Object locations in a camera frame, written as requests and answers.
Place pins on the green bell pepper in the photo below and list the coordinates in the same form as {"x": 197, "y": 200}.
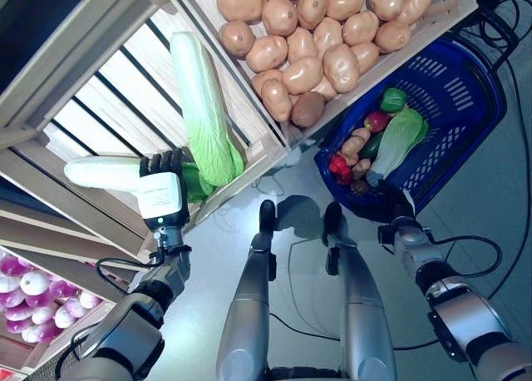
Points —
{"x": 392, "y": 100}

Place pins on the wooden display rack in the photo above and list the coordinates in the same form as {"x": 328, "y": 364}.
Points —
{"x": 50, "y": 235}

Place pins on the wooden onion crate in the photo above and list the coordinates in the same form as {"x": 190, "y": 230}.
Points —
{"x": 50, "y": 358}

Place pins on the wooden potato crate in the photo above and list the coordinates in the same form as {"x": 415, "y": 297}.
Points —
{"x": 453, "y": 11}

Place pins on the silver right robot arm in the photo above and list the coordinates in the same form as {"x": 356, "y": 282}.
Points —
{"x": 457, "y": 306}

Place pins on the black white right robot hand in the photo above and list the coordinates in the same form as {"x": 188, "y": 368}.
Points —
{"x": 399, "y": 208}

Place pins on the dark green cucumber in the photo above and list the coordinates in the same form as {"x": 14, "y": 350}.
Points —
{"x": 371, "y": 147}

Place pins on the blue plastic shopping basket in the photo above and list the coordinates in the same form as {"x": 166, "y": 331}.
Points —
{"x": 440, "y": 119}

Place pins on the tan knobby ginger root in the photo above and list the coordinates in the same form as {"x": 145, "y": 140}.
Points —
{"x": 361, "y": 168}

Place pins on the brown round vegetable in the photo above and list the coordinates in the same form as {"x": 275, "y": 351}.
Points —
{"x": 359, "y": 186}

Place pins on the tan plastic potato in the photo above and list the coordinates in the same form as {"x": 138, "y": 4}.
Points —
{"x": 236, "y": 38}
{"x": 311, "y": 6}
{"x": 386, "y": 0}
{"x": 301, "y": 44}
{"x": 264, "y": 78}
{"x": 392, "y": 36}
{"x": 276, "y": 100}
{"x": 415, "y": 2}
{"x": 361, "y": 27}
{"x": 365, "y": 56}
{"x": 345, "y": 0}
{"x": 341, "y": 67}
{"x": 302, "y": 75}
{"x": 239, "y": 0}
{"x": 279, "y": 16}
{"x": 326, "y": 89}
{"x": 327, "y": 33}
{"x": 266, "y": 53}

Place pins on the black robot waist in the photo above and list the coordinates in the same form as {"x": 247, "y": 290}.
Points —
{"x": 307, "y": 374}

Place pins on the dark brown potato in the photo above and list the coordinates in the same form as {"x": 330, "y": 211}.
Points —
{"x": 307, "y": 108}

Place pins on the red apple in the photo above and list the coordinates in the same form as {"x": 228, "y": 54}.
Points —
{"x": 376, "y": 122}

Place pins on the wooden slatted cabbage crate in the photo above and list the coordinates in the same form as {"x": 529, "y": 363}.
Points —
{"x": 83, "y": 206}

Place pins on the green white napa cabbage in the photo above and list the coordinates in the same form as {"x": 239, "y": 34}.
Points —
{"x": 99, "y": 171}
{"x": 199, "y": 106}
{"x": 395, "y": 148}

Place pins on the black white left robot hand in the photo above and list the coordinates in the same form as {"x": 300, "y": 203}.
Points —
{"x": 160, "y": 194}

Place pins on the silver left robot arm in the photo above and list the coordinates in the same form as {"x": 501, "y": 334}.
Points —
{"x": 120, "y": 327}

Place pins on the potatoes in basket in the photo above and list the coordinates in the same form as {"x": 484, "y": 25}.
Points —
{"x": 353, "y": 144}

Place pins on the purple white onion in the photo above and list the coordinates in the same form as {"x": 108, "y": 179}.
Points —
{"x": 11, "y": 266}
{"x": 89, "y": 300}
{"x": 33, "y": 282}
{"x": 64, "y": 316}
{"x": 62, "y": 290}

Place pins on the red bell pepper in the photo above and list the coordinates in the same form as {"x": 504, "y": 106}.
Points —
{"x": 340, "y": 169}

